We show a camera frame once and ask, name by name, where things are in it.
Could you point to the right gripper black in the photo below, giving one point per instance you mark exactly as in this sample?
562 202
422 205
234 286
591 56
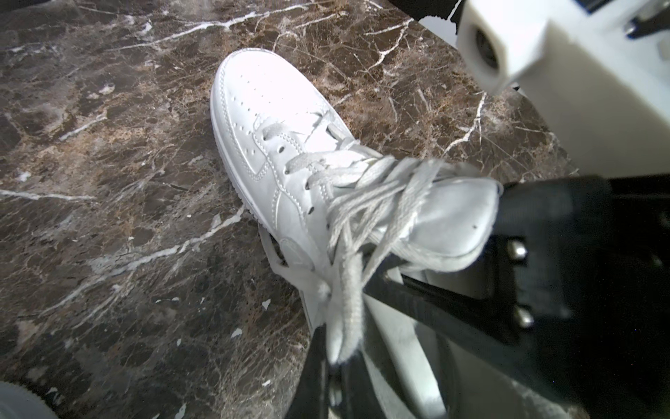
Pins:
595 279

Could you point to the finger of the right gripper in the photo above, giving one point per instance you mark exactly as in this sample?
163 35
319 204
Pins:
485 328

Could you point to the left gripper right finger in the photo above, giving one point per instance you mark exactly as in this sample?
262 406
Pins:
358 397

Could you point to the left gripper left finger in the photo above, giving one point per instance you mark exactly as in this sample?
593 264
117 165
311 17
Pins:
311 400

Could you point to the white sneaker one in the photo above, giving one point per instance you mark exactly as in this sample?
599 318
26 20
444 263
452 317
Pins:
20 403
331 210

